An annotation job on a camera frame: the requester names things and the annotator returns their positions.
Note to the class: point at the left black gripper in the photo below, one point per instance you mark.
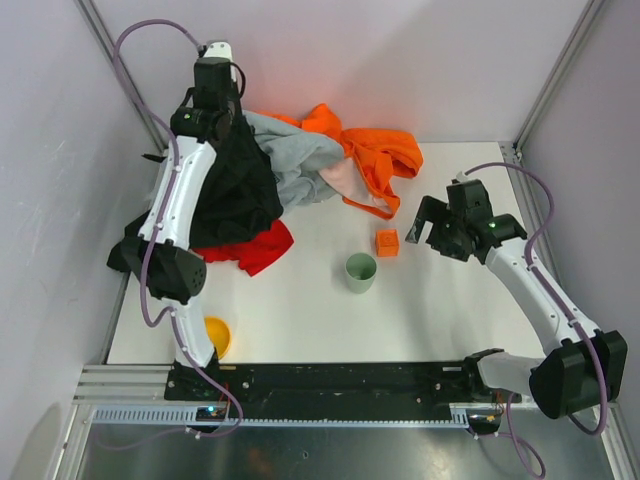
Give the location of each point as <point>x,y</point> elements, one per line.
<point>232,122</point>

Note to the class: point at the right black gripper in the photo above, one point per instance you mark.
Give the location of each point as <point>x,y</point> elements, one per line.
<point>435,226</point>

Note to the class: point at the grey sweatshirt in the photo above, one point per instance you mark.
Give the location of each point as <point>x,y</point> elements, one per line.
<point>309,167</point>

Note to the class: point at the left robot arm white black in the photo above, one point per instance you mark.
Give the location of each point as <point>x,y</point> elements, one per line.
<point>169,224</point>

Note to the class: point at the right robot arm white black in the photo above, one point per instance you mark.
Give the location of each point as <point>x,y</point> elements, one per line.
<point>583,365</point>

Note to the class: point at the orange cloth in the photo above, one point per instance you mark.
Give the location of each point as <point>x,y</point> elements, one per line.
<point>369,160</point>

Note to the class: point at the red cloth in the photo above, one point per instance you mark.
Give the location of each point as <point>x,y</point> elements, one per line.
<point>256,255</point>

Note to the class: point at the orange toy cube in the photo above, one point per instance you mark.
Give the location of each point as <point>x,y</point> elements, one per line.
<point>387,243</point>

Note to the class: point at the pale green cup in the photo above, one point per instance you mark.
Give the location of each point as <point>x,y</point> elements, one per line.
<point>360,271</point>

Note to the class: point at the yellow bowl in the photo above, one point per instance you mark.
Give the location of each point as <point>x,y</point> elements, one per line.
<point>219,334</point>

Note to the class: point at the left aluminium frame post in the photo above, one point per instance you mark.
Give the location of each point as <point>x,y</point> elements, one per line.
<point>107,42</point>

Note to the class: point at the aluminium frame post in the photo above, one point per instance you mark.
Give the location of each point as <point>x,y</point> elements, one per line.
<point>570,52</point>
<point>107,42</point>

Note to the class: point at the right aluminium frame post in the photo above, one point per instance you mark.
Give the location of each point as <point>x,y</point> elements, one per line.
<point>570,52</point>

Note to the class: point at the aluminium front rail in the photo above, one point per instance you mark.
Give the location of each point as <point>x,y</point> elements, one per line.
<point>121,384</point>

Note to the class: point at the grey slotted cable duct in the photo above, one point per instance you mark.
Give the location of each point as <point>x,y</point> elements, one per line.
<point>454,417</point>

